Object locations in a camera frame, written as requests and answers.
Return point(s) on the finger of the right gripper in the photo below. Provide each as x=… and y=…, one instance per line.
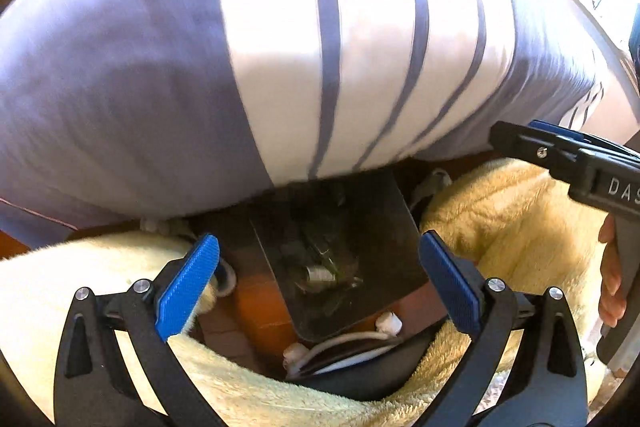
x=544, y=149
x=589, y=139

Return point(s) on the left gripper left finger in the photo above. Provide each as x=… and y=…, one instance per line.
x=92, y=385

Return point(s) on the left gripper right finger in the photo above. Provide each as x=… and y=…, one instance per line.
x=546, y=385

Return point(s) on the black trash bin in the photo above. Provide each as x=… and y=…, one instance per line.
x=340, y=250

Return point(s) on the right hand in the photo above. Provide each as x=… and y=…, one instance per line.
x=612, y=303

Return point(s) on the cream fluffy blanket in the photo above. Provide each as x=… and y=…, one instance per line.
x=511, y=218

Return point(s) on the purple white striped bedspread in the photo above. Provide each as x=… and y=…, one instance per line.
x=122, y=109

